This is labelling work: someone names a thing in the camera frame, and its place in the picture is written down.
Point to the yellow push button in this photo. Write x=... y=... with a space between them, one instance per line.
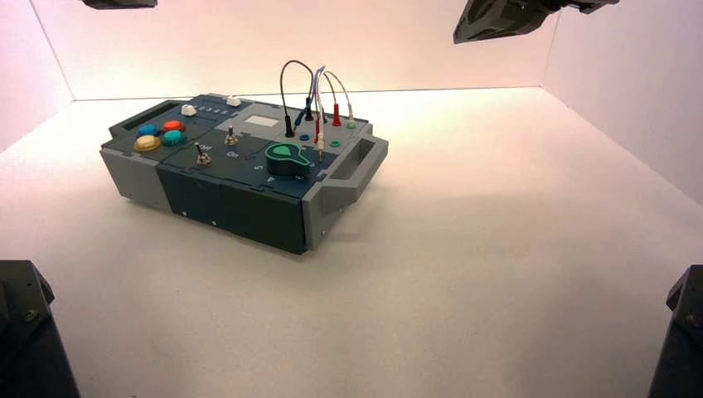
x=147 y=144

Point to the teal push button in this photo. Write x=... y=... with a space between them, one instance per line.
x=173 y=138

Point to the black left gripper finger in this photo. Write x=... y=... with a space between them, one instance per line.
x=104 y=3
x=137 y=3

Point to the metal toggle switch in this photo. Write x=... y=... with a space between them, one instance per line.
x=231 y=137
x=202 y=157

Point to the small white display window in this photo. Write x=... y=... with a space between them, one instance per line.
x=262 y=121

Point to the red push button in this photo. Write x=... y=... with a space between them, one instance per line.
x=174 y=126

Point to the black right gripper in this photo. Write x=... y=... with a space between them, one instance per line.
x=596 y=4

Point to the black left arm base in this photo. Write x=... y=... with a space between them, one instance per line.
x=27 y=340

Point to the green rotary knob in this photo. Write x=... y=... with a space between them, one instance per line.
x=284 y=160

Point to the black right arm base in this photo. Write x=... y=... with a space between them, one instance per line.
x=681 y=340

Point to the blue push button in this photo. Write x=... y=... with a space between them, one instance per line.
x=148 y=131

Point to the grey and dark blue task box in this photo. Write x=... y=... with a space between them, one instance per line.
x=236 y=203

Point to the white slider knob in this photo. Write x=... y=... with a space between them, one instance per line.
x=188 y=110
x=234 y=101

